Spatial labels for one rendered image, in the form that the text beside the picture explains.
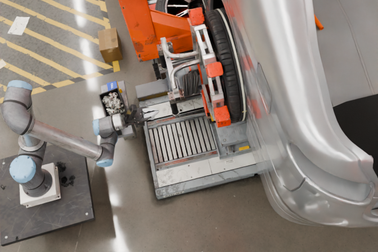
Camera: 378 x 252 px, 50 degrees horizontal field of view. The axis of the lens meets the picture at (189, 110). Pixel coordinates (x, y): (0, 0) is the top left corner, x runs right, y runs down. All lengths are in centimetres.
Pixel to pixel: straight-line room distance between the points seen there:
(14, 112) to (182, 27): 123
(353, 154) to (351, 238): 169
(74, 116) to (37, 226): 100
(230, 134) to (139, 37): 91
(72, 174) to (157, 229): 69
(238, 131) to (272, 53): 148
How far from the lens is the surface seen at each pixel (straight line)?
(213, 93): 211
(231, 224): 286
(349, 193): 151
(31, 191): 274
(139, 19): 255
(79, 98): 348
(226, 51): 205
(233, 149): 286
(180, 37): 275
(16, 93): 213
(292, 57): 138
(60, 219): 277
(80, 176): 282
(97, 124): 229
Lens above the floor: 278
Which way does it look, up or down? 60 degrees down
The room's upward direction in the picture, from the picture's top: 11 degrees counter-clockwise
